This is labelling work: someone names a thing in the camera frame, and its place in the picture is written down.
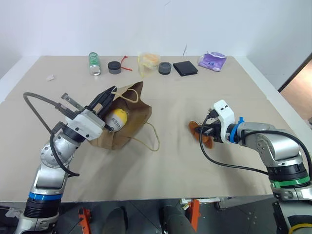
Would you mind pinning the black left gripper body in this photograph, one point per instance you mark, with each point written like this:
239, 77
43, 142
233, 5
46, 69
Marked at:
95, 108

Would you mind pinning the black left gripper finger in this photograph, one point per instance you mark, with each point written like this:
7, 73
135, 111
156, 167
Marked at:
106, 92
108, 103

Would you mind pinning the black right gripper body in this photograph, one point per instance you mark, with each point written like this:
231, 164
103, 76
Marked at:
215, 131

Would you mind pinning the brown plush toy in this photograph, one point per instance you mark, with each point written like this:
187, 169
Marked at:
193, 126

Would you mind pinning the yellow round plush toy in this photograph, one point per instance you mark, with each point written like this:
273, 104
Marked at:
119, 118

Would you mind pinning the brown paper bag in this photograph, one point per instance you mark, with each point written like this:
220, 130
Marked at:
136, 109

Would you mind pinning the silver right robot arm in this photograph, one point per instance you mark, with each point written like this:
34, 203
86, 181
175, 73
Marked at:
278, 146

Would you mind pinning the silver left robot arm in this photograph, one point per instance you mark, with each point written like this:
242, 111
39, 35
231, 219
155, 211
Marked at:
50, 156

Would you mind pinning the clear plastic bag yellow contents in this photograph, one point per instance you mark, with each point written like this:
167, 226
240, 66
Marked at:
148, 61

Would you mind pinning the blue wrist clip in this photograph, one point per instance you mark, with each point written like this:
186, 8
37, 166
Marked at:
234, 131

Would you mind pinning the clear bottle with green label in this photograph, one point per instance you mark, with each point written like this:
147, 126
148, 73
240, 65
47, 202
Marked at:
94, 63

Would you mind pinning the red zip tie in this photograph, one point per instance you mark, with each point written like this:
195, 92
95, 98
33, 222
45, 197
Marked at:
124, 65

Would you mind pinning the small white paper scrap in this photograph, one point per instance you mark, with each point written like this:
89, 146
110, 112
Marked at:
50, 77

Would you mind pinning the black wallet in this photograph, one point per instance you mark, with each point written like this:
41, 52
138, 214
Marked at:
185, 68

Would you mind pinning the beige table cloth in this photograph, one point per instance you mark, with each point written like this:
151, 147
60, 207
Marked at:
156, 175

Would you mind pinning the purple plastic packet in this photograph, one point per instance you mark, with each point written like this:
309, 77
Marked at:
212, 62

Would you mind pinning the orange clamp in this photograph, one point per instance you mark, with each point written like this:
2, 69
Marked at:
84, 218
195, 214

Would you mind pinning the dark rounded shape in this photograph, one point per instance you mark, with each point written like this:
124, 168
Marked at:
175, 220
115, 220

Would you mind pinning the brown wooden board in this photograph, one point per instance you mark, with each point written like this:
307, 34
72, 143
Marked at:
298, 85

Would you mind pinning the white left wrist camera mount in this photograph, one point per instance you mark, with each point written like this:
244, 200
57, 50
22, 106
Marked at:
86, 124

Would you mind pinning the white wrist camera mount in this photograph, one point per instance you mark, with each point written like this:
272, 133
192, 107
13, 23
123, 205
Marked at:
86, 124
225, 114

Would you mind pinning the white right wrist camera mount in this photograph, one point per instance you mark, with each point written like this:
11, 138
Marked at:
225, 114

